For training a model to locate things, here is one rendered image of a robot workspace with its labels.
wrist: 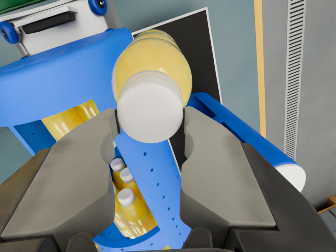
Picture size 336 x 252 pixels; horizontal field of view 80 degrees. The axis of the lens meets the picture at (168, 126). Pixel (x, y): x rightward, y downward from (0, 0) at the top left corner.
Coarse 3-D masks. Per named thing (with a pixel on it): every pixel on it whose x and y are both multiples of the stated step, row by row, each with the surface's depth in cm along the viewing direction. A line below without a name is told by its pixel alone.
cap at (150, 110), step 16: (144, 80) 11; (160, 80) 12; (128, 96) 11; (144, 96) 11; (160, 96) 11; (176, 96) 11; (128, 112) 11; (144, 112) 12; (160, 112) 12; (176, 112) 12; (128, 128) 12; (144, 128) 12; (160, 128) 12; (176, 128) 12
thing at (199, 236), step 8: (80, 232) 5; (192, 232) 5; (200, 232) 5; (208, 232) 5; (72, 240) 5; (80, 240) 5; (88, 240) 5; (192, 240) 5; (200, 240) 5; (208, 240) 5; (72, 248) 5; (80, 248) 5; (88, 248) 5; (96, 248) 5; (184, 248) 5; (192, 248) 5; (200, 248) 5; (208, 248) 5; (216, 248) 5
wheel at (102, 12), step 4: (88, 0) 44; (92, 0) 43; (96, 0) 44; (100, 0) 45; (104, 0) 46; (92, 4) 44; (96, 4) 44; (100, 4) 45; (104, 4) 46; (92, 8) 44; (96, 8) 44; (100, 8) 45; (104, 8) 46; (96, 12) 45; (100, 12) 45; (104, 12) 46
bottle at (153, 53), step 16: (144, 32) 23; (160, 32) 23; (128, 48) 15; (144, 48) 14; (160, 48) 14; (176, 48) 16; (128, 64) 14; (144, 64) 13; (160, 64) 13; (176, 64) 14; (112, 80) 15; (128, 80) 13; (176, 80) 14
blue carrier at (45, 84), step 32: (128, 32) 34; (32, 64) 26; (64, 64) 26; (96, 64) 28; (0, 96) 26; (32, 96) 26; (64, 96) 27; (96, 96) 29; (32, 128) 45; (128, 160) 35; (160, 160) 42; (160, 192) 43; (160, 224) 46
